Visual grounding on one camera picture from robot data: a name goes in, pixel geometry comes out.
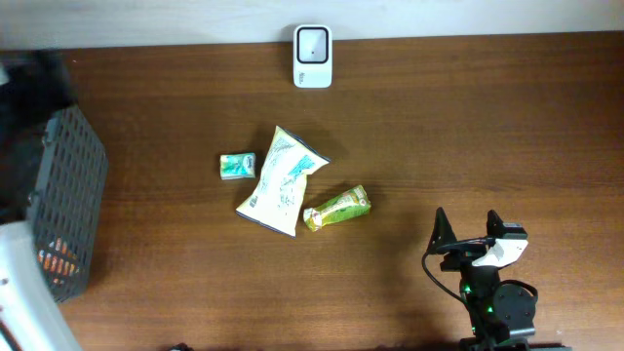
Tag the Kleenex tissue pack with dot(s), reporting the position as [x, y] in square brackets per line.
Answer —
[236, 166]

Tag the grey plastic basket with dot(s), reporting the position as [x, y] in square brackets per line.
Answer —
[53, 167]

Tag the green tea carton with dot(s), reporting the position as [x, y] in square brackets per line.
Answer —
[348, 205]

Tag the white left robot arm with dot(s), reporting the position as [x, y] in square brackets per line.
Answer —
[30, 319]

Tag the white barcode scanner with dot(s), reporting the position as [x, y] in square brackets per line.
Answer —
[312, 56]

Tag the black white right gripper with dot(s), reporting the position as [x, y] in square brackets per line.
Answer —
[448, 235]

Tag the cream snack bag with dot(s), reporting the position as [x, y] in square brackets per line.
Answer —
[277, 199]

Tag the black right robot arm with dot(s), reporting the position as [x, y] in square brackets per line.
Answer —
[501, 311]

